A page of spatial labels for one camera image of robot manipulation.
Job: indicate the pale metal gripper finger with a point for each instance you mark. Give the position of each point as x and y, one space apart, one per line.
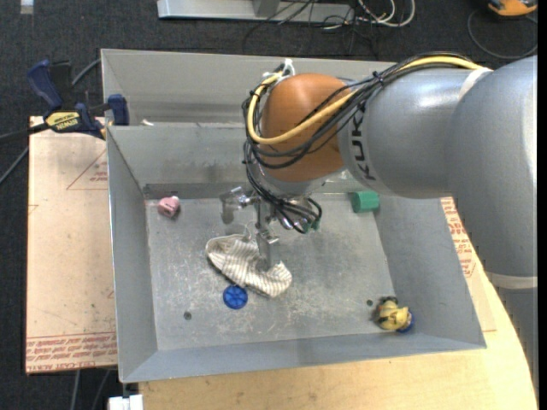
228 209
266 252

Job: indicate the white striped cloth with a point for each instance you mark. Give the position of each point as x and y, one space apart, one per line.
248 271

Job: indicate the blue round disc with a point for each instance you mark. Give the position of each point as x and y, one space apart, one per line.
235 297

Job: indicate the pink small block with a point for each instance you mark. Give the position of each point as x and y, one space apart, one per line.
168 206

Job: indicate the grey metal bin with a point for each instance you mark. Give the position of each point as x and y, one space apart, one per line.
325 271

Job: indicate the green cylinder block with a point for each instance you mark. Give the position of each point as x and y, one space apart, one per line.
364 201

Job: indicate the yellow and blue toy figure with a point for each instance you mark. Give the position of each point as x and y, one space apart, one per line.
391 314

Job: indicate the brown cardboard board, red print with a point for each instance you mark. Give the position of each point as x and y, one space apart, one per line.
68 250

